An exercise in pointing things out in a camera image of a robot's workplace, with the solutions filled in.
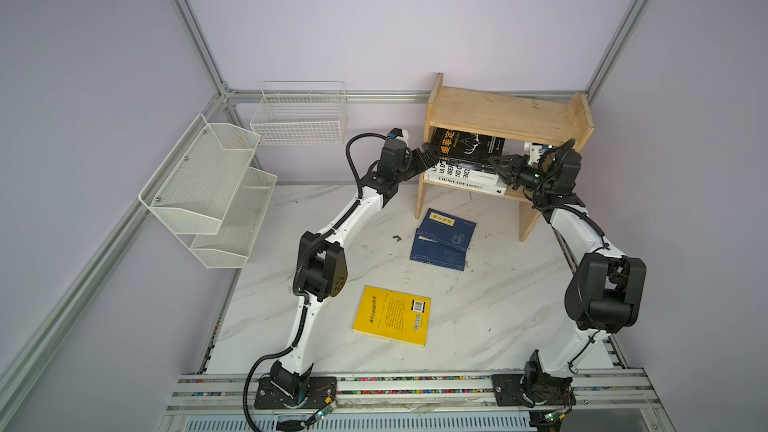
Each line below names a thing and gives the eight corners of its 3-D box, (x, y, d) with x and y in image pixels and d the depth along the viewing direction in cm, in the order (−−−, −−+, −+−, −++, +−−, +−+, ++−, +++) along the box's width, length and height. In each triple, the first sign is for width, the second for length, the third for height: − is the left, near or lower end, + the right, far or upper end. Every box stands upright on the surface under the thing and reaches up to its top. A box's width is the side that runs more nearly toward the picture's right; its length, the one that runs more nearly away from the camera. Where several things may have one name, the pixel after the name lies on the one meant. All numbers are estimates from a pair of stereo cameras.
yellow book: (351, 333, 85) (351, 330, 84) (364, 287, 94) (363, 284, 93) (425, 348, 83) (426, 346, 81) (431, 300, 92) (432, 297, 90)
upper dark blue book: (417, 233, 107) (418, 229, 105) (429, 210, 114) (429, 207, 112) (466, 251, 102) (467, 248, 100) (475, 226, 109) (476, 223, 107)
